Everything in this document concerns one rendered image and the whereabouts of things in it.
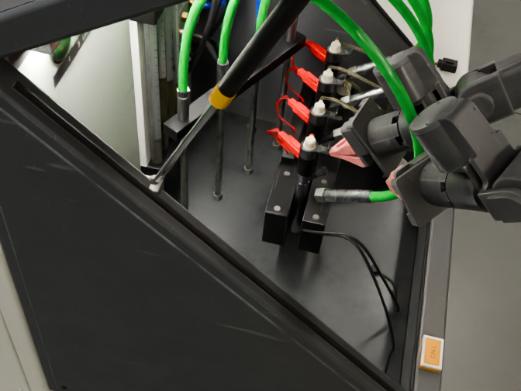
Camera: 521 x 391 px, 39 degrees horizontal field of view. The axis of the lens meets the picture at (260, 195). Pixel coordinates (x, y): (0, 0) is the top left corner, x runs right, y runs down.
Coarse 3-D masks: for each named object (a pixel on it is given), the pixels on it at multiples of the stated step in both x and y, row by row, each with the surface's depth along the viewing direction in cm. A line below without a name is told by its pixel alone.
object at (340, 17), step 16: (320, 0) 84; (192, 16) 98; (336, 16) 84; (192, 32) 101; (352, 32) 84; (368, 48) 84; (384, 64) 84; (400, 96) 85; (416, 144) 88; (384, 192) 98
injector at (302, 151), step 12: (300, 156) 114; (312, 156) 113; (300, 168) 116; (312, 168) 116; (324, 168) 116; (300, 180) 118; (300, 192) 120; (300, 204) 123; (300, 216) 125; (300, 228) 128
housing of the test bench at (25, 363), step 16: (0, 256) 90; (0, 272) 92; (0, 288) 95; (0, 304) 99; (16, 304) 98; (0, 320) 103; (16, 320) 101; (0, 336) 106; (16, 336) 105; (0, 352) 111; (16, 352) 110; (32, 352) 108; (0, 368) 115; (16, 368) 114; (32, 368) 112; (0, 384) 120; (16, 384) 118; (32, 384) 117
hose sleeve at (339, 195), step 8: (328, 192) 104; (336, 192) 103; (344, 192) 102; (352, 192) 101; (360, 192) 100; (368, 192) 99; (328, 200) 105; (336, 200) 103; (344, 200) 102; (352, 200) 101; (360, 200) 100; (368, 200) 99
